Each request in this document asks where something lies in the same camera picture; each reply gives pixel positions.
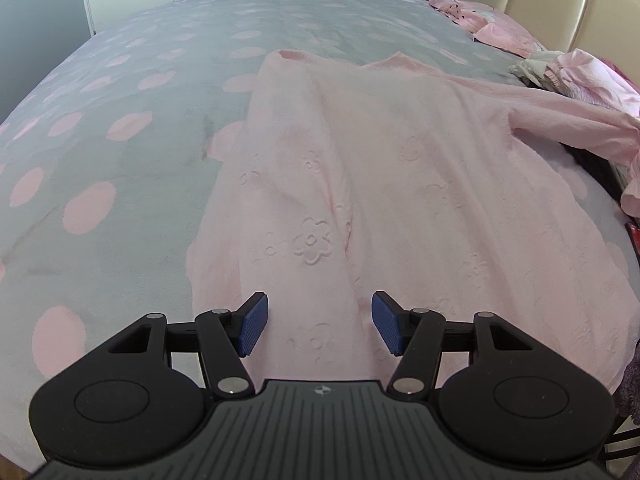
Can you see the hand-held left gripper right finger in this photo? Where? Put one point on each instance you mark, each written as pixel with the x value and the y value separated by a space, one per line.
pixel 387 322

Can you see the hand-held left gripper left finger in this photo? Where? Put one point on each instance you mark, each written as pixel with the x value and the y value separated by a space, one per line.
pixel 252 322

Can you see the pink embossed fleece garment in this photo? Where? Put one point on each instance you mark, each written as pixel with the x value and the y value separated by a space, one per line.
pixel 375 160

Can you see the dark fuzzy cloth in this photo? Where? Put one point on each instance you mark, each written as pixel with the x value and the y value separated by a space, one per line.
pixel 630 390

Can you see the red packet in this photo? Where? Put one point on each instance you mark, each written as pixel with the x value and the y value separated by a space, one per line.
pixel 635 240

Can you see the grey blanket with pink dots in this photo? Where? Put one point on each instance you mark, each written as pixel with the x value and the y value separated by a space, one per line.
pixel 125 85

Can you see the cream crumpled cloth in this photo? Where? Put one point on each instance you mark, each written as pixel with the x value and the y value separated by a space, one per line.
pixel 537 72

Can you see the pink pillow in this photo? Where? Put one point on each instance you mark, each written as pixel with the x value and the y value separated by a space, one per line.
pixel 500 30

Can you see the pink crinkled cloth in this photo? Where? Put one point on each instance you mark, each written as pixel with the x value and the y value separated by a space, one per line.
pixel 595 80

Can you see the beige padded headboard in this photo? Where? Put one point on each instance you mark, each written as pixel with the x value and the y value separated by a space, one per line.
pixel 550 0

